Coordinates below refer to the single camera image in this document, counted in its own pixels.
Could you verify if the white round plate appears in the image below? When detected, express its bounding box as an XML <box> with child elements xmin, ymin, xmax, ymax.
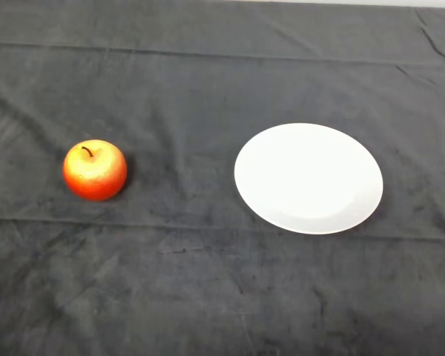
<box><xmin>234</xmin><ymin>122</ymin><xmax>384</xmax><ymax>236</ymax></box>

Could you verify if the black cloth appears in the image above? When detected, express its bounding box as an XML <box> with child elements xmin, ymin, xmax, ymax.
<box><xmin>0</xmin><ymin>0</ymin><xmax>445</xmax><ymax>356</ymax></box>

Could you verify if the red yellow apple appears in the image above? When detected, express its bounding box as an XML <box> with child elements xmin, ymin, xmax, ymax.
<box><xmin>62</xmin><ymin>139</ymin><xmax>128</xmax><ymax>202</ymax></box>

